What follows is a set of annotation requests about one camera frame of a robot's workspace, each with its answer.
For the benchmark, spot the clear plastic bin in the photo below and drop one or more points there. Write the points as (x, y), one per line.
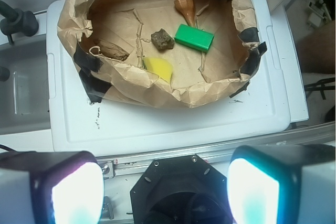
(24, 86)

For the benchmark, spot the yellow sponge wedge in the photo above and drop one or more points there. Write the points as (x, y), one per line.
(159, 66)

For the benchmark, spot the brown paper bag tray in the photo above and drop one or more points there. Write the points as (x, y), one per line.
(162, 53)

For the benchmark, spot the brown wood piece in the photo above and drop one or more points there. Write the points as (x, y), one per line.
(111, 50)

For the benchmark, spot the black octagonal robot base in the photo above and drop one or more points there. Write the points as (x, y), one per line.
(183, 189)

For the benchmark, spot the white plastic bin lid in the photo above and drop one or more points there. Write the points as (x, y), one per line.
(274, 98)

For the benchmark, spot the orange conch seashell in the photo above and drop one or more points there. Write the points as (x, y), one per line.
(187, 9)

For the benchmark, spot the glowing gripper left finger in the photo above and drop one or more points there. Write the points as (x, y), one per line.
(51, 187)

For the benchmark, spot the green rectangular block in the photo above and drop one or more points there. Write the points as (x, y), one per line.
(194, 38)

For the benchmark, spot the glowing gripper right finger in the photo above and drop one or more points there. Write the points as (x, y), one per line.
(282, 184)

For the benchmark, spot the aluminium extrusion rail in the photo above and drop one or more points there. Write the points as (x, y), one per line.
(121, 165)

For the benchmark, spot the black clamp knob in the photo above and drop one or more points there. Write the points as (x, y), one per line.
(17, 21)

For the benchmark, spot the dark brown rock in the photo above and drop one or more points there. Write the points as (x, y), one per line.
(162, 40)

